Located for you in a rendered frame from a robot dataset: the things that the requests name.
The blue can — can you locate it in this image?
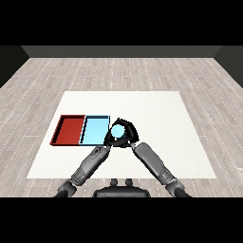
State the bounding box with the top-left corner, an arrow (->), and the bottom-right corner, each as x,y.
110,123 -> 128,141

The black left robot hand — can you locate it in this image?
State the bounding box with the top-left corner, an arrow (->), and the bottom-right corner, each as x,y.
103,117 -> 122,148

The light blue shallow open box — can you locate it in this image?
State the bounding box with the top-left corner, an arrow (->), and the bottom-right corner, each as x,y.
78,114 -> 111,146

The red shallow open box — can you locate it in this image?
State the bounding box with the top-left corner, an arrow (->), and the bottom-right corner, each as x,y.
49,114 -> 87,147

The dark grey robot body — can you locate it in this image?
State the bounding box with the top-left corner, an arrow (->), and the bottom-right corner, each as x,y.
92,178 -> 152,198

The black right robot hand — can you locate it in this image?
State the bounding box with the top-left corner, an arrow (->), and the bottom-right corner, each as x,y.
111,118 -> 140,149

